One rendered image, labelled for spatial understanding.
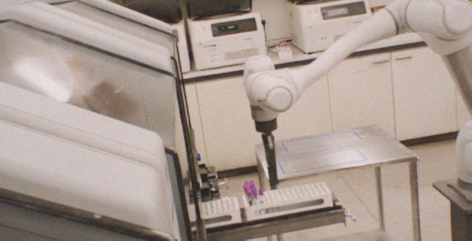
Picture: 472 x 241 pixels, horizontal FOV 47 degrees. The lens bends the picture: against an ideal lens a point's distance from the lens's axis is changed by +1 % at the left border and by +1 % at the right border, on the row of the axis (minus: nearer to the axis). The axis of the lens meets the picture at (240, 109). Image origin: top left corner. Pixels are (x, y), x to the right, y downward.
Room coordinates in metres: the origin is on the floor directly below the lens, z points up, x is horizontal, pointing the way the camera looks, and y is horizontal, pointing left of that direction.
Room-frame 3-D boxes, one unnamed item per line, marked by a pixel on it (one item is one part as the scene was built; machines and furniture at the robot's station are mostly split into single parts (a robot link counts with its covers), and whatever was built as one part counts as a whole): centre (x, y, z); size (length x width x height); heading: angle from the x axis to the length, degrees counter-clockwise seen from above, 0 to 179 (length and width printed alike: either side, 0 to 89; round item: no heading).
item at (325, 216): (1.68, 0.02, 0.78); 0.73 x 0.14 x 0.09; 95
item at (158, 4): (4.23, 0.62, 1.22); 0.62 x 0.56 x 0.64; 3
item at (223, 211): (1.66, 0.20, 0.83); 0.30 x 0.10 x 0.06; 95
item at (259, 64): (1.67, -0.08, 1.28); 0.13 x 0.11 x 0.16; 9
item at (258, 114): (1.68, -0.08, 1.17); 0.09 x 0.09 x 0.06
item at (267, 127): (1.68, -0.08, 1.10); 0.08 x 0.07 x 0.09; 5
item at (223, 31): (4.29, 0.04, 1.24); 0.62 x 0.56 x 0.69; 5
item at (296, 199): (1.69, -0.11, 0.83); 0.30 x 0.10 x 0.06; 95
